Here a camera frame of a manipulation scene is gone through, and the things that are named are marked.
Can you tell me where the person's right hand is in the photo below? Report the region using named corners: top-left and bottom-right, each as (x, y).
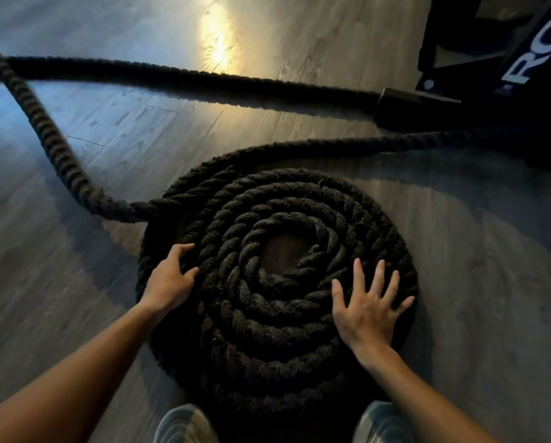
top-left (330, 258), bottom-right (416, 361)

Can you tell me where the grey wooden floor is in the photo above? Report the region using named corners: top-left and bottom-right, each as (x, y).
top-left (0, 0), bottom-right (551, 443)

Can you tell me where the person's right forearm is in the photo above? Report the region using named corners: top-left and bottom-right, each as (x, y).
top-left (360, 345), bottom-right (498, 443)

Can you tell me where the person's left hand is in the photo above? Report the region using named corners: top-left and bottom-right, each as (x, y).
top-left (139, 243), bottom-right (200, 315)

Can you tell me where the black gym rack base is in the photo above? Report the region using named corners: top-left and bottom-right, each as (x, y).
top-left (372, 0), bottom-right (551, 171)

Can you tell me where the person's left grey sneaker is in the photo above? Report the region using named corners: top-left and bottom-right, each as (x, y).
top-left (153, 403), bottom-right (221, 443)

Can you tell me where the person's right grey sneaker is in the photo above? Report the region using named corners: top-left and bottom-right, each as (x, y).
top-left (351, 401), bottom-right (417, 443)

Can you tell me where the person's grey sneaker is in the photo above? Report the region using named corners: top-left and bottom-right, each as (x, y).
top-left (351, 401), bottom-right (417, 443)
top-left (153, 403), bottom-right (221, 443)

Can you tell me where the person's left forearm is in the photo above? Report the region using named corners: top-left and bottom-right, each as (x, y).
top-left (0, 301), bottom-right (165, 443)

